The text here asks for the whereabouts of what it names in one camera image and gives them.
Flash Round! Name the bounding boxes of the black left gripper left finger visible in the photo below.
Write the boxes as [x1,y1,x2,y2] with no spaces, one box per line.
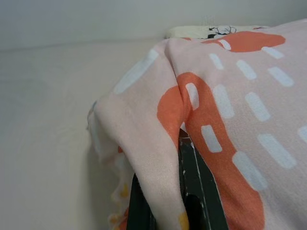
[128,172,158,230]

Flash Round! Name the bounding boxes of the pink pillow with orange blobs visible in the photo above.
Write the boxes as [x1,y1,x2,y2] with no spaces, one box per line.
[85,19,307,230]

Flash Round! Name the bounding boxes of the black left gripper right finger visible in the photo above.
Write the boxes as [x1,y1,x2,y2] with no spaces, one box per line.
[177,122,230,230]

